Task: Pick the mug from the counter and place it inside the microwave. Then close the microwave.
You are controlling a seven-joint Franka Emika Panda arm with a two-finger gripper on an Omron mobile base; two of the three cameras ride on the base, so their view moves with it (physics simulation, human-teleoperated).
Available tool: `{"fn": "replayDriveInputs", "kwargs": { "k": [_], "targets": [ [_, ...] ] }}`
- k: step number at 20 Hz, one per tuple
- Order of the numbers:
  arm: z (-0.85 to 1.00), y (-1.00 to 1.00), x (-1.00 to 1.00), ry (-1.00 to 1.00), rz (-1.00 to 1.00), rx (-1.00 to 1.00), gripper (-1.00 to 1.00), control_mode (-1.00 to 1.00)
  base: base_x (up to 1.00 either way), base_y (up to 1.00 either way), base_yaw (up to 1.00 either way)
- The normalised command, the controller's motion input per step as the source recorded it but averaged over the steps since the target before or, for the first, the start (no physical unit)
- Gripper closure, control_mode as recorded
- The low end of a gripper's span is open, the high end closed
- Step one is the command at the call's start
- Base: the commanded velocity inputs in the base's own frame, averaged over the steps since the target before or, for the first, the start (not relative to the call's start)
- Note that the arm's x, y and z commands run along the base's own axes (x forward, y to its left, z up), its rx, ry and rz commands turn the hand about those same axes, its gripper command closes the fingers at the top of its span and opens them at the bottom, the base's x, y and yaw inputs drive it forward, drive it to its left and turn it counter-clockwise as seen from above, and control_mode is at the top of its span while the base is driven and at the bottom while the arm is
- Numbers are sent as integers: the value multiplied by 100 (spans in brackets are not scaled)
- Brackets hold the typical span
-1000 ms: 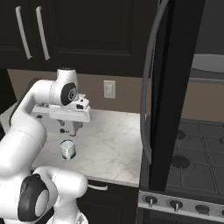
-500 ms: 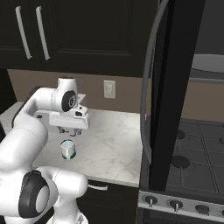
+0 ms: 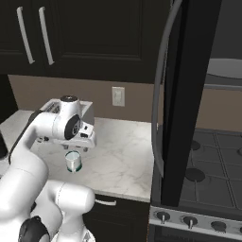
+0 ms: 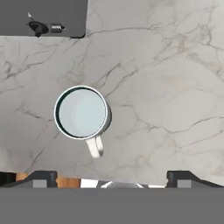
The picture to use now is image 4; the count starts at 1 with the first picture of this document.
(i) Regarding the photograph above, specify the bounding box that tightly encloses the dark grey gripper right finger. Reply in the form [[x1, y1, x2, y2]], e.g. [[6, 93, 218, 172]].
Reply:
[[165, 170, 224, 189]]

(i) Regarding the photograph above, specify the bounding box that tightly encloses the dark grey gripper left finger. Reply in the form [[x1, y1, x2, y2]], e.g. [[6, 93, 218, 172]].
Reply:
[[0, 170, 59, 189]]

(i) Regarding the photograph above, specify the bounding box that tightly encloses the white mug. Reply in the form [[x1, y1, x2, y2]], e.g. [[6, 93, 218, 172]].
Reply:
[[52, 85, 112, 159]]

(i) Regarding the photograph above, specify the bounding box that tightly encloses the black sink tap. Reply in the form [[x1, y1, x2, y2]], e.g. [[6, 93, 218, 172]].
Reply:
[[26, 11, 67, 38]]

